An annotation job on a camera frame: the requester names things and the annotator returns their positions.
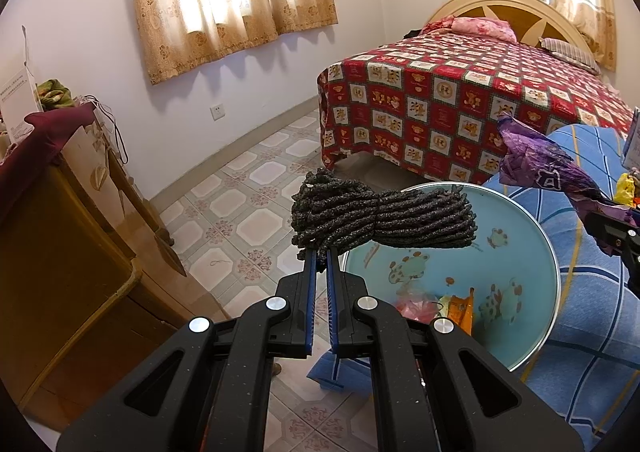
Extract cream wooden headboard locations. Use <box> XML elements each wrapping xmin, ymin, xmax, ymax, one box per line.
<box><xmin>428</xmin><ymin>0</ymin><xmax>590</xmax><ymax>51</ymax></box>

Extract yellow plastic bag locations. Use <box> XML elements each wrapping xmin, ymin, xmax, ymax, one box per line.
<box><xmin>613</xmin><ymin>172</ymin><xmax>639</xmax><ymax>208</ymax></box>

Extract dark knitted scouring cloth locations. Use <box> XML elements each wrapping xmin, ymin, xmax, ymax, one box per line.
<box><xmin>291</xmin><ymin>169</ymin><xmax>477</xmax><ymax>257</ymax></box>

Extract striped pillow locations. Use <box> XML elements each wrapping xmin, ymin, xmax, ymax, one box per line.
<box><xmin>539</xmin><ymin>37</ymin><xmax>601</xmax><ymax>76</ymax></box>

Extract red patterned bedspread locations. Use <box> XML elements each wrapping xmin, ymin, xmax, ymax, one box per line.
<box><xmin>318</xmin><ymin>32</ymin><xmax>632</xmax><ymax>184</ymax></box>

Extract light blue round trash bin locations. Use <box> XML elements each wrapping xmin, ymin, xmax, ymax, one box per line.
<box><xmin>341</xmin><ymin>184</ymin><xmax>561</xmax><ymax>371</ymax></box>

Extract maroon cloth on cabinet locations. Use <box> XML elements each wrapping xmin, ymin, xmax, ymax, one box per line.
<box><xmin>1</xmin><ymin>103</ymin><xmax>96</xmax><ymax>190</ymax></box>

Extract pink pillow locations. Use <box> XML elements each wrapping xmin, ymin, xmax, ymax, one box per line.
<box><xmin>421</xmin><ymin>16</ymin><xmax>518</xmax><ymax>44</ymax></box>

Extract white wall socket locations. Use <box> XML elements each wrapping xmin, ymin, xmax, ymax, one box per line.
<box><xmin>209</xmin><ymin>104</ymin><xmax>226</xmax><ymax>120</ymax></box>

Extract purple wrapper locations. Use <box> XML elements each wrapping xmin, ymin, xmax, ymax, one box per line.
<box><xmin>498</xmin><ymin>116</ymin><xmax>639</xmax><ymax>227</ymax></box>

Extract grey white carton box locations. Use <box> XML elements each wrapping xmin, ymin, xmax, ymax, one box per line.
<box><xmin>622</xmin><ymin>108</ymin><xmax>640</xmax><ymax>169</ymax></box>

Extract wooden cabinet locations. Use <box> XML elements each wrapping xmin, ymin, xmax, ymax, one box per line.
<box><xmin>1</xmin><ymin>111</ymin><xmax>227</xmax><ymax>431</ymax></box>

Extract green item on cabinet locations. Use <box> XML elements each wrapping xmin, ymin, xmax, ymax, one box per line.
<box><xmin>36</xmin><ymin>79</ymin><xmax>75</xmax><ymax>111</ymax></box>

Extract blue plaid blanket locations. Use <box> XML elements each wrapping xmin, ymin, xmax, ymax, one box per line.
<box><xmin>307</xmin><ymin>125</ymin><xmax>639</xmax><ymax>451</ymax></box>

